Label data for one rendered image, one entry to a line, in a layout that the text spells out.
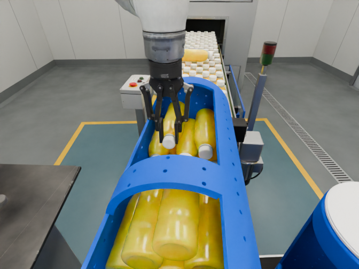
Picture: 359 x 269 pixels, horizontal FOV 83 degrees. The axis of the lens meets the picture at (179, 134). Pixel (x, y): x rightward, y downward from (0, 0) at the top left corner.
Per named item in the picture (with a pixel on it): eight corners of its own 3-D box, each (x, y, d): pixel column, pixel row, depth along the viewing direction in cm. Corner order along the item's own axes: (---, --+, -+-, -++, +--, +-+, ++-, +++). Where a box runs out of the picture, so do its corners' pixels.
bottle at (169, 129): (177, 96, 71) (169, 126, 57) (190, 109, 74) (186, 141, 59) (164, 108, 75) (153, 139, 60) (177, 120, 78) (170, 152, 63)
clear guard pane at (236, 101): (230, 174, 136) (243, 111, 108) (222, 115, 199) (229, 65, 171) (231, 174, 136) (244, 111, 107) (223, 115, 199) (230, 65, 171)
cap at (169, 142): (169, 132, 58) (168, 136, 57) (179, 140, 60) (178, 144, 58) (160, 139, 60) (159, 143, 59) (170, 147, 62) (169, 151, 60)
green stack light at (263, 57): (260, 64, 103) (263, 54, 100) (257, 61, 108) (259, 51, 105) (273, 64, 102) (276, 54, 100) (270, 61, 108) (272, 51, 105)
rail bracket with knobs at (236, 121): (223, 143, 92) (226, 125, 86) (222, 134, 98) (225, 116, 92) (245, 145, 91) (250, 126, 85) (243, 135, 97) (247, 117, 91)
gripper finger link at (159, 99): (163, 86, 47) (157, 85, 47) (157, 124, 54) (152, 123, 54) (166, 80, 51) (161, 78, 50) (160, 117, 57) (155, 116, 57)
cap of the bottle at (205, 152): (211, 143, 55) (211, 148, 54) (213, 154, 57) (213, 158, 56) (197, 145, 56) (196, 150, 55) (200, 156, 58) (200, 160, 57)
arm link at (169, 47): (183, 33, 38) (183, 65, 41) (187, 26, 45) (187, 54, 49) (136, 33, 39) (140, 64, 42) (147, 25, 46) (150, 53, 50)
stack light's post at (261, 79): (229, 201, 172) (259, 75, 107) (228, 197, 175) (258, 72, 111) (234, 202, 172) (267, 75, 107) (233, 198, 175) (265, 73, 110)
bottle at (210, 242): (219, 259, 30) (215, 168, 45) (176, 262, 32) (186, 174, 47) (232, 278, 33) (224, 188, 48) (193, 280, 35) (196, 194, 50)
